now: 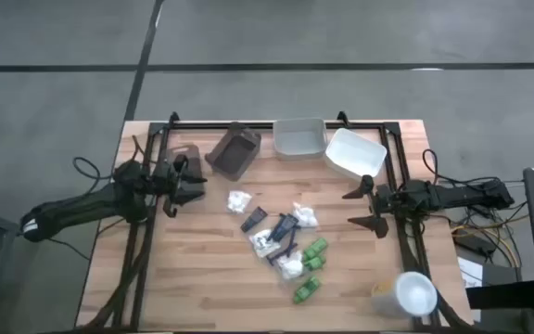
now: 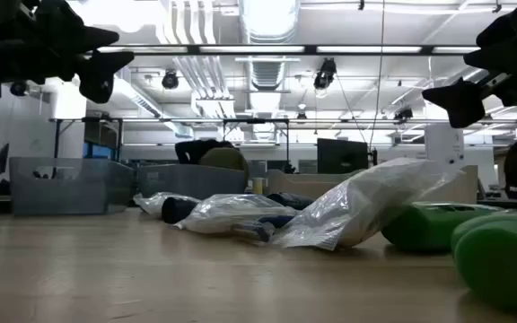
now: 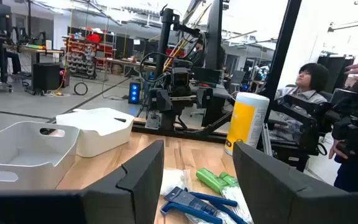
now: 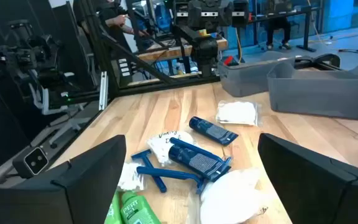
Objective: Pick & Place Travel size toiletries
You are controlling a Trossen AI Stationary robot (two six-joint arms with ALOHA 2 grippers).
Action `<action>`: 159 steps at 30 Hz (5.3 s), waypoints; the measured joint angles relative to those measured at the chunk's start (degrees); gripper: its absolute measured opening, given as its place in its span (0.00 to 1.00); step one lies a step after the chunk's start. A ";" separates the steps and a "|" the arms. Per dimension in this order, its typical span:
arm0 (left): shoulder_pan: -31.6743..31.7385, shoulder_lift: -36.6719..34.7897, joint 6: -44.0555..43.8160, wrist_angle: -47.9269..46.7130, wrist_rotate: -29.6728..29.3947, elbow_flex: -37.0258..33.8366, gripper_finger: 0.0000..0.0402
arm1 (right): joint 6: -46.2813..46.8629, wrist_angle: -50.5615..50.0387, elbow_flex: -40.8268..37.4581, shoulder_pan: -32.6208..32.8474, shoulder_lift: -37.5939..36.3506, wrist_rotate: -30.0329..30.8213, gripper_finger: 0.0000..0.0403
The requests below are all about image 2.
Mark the light grey plastic bin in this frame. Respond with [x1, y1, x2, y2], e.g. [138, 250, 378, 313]
[266, 169, 363, 201]

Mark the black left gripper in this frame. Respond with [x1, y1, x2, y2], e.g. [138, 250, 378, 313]
[0, 0, 136, 104]

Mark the white plastic bin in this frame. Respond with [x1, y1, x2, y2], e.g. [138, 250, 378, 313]
[419, 164, 479, 205]

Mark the black overhead light bar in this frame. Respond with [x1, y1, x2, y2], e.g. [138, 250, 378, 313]
[96, 43, 482, 57]

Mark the black computer monitor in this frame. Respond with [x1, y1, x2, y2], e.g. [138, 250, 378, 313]
[316, 137, 371, 175]

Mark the dark grey plastic bin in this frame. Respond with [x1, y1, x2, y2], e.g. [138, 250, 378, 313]
[136, 163, 247, 201]

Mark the black ceiling-hung camera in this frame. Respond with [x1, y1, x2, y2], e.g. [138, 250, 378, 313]
[9, 80, 29, 98]
[313, 57, 337, 91]
[161, 69, 180, 91]
[394, 107, 415, 123]

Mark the silver ventilation duct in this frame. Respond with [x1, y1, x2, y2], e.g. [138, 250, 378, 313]
[239, 0, 301, 45]

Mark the white pillar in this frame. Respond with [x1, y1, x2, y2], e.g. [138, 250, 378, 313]
[424, 123, 466, 170]

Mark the thin black hanging cable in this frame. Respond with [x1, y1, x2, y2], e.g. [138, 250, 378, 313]
[368, 0, 386, 152]

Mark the black framed background table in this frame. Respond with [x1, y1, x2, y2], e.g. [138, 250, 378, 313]
[48, 116, 125, 162]

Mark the transparent grey plastic bin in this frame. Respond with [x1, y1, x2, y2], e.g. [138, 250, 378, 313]
[9, 156, 135, 217]

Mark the dark blue toiletry tube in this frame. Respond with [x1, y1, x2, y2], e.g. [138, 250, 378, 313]
[161, 196, 200, 225]
[266, 192, 317, 211]

